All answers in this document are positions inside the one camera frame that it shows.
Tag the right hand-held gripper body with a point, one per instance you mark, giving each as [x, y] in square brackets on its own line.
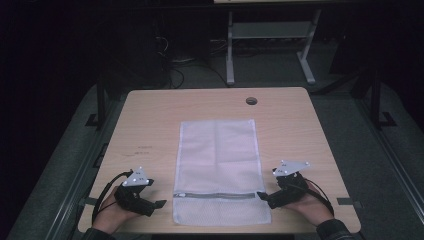
[286, 191]

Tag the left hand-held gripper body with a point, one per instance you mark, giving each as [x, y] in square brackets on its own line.
[133, 200]

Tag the white mesh laundry bag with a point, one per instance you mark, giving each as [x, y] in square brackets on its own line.
[218, 160]

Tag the person's left hand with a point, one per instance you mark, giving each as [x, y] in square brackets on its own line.
[108, 215]

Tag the person's right hand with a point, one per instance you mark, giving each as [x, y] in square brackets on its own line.
[311, 208]

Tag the grey tape strip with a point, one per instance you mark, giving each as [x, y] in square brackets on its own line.
[89, 201]
[346, 201]

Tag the black metal stand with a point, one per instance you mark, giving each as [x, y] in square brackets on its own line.
[376, 100]
[101, 106]

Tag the white metal table frame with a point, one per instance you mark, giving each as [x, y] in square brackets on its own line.
[271, 30]

